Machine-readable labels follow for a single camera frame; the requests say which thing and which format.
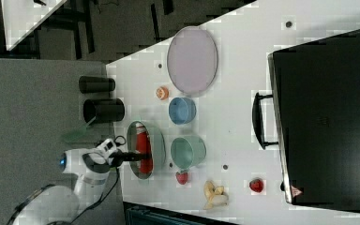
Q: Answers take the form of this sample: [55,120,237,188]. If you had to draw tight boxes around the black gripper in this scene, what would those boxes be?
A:
[95,139,152,168]

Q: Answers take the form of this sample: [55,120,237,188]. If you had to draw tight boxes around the red plush ketchup bottle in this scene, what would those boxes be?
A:
[136,123,153,173]

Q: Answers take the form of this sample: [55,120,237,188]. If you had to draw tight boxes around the green oval strainer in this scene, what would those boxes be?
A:
[127,121,166,180]

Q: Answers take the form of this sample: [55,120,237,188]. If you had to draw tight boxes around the large strawberry toy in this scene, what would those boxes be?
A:
[175,172,188,185]

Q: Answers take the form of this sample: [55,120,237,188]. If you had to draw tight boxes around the black round pot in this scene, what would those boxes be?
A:
[82,98,125,124]

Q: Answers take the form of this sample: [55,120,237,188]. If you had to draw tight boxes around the green slotted spatula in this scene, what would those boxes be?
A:
[61,117,96,143]

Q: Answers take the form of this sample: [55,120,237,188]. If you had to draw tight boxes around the blue bowl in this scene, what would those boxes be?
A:
[169,97,197,125]

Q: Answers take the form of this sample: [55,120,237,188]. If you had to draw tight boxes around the orange slice toy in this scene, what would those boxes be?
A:
[156,86,169,100]

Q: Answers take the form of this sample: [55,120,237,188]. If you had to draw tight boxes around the dark cylinder container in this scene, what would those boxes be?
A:
[79,76,115,94]

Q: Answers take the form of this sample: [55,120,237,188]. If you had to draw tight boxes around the peeled banana toy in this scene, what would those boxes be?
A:
[203,181,229,210]

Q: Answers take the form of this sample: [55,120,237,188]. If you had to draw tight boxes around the lavender round plate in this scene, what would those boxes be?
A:
[167,26,218,95]

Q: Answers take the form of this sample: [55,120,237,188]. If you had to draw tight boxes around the small strawberry toy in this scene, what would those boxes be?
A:
[249,178,264,193]

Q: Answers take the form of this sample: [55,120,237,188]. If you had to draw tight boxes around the silver toaster oven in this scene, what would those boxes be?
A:
[267,29,360,213]

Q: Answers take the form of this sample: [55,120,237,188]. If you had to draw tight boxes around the green cup with handle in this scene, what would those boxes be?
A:
[171,135,206,171]

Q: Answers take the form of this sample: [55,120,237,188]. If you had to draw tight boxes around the blue metal frame rail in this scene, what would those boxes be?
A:
[123,202,235,225]

